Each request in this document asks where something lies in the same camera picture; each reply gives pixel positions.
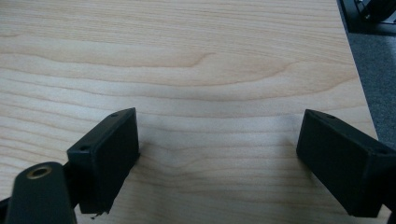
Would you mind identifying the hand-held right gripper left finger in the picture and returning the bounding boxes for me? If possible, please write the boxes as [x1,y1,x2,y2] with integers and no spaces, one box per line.
[66,107,140,216]

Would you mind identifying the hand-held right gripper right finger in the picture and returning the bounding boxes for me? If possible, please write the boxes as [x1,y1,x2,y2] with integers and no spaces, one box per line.
[295,108,396,218]

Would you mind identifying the black equipment base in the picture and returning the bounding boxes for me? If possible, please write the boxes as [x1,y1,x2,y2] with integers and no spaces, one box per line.
[336,0,396,35]

